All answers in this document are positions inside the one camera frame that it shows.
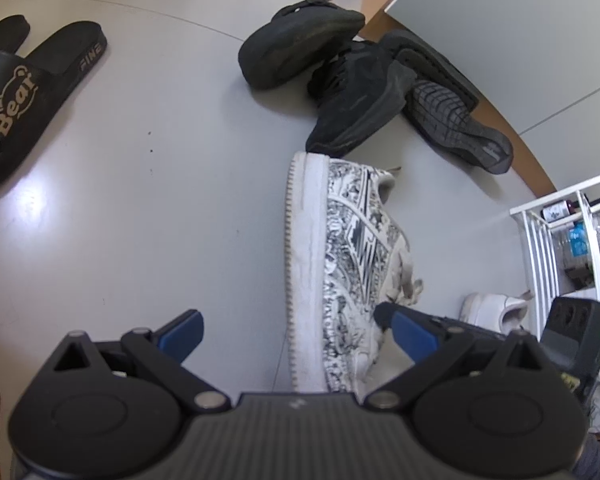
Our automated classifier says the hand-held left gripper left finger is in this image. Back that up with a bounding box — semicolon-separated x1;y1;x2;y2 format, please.
53;308;232;416

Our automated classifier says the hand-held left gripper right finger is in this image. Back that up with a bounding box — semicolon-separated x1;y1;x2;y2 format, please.
368;309;549;416

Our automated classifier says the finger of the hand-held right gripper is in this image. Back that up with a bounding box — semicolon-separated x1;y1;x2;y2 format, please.
372;301;518;345

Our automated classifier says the white comic print sneaker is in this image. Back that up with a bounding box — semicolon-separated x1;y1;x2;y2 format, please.
460;291;532;337
283;151;427;395

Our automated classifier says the white shoe rack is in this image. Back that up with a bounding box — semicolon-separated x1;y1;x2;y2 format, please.
509;167;600;346

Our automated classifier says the black sneaker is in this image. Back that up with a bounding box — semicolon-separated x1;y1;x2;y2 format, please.
305;40;419;159
402;77;515;175

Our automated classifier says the black buckle clog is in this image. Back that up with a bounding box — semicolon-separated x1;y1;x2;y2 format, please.
382;29;482;111
237;0;367;92

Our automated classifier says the dark bottle white label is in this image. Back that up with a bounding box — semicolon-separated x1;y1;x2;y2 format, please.
541;199;582;222

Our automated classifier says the black slide sandal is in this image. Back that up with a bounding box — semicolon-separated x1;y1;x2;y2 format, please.
0;15;32;68
0;20;109;196

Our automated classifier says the grey wardrobe cabinet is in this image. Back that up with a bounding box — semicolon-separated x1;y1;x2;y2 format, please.
356;0;600;200

